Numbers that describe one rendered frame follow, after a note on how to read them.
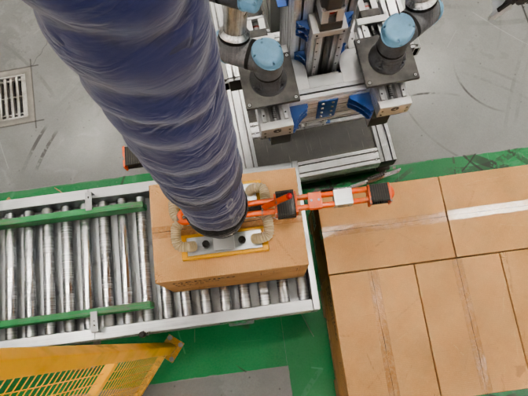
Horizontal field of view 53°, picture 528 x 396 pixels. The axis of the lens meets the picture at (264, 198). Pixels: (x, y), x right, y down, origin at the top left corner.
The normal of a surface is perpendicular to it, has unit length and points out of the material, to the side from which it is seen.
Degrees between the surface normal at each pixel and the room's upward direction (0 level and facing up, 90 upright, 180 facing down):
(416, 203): 0
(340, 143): 0
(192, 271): 0
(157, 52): 77
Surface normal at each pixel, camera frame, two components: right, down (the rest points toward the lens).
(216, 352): -0.02, -0.25
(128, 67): 0.22, 0.88
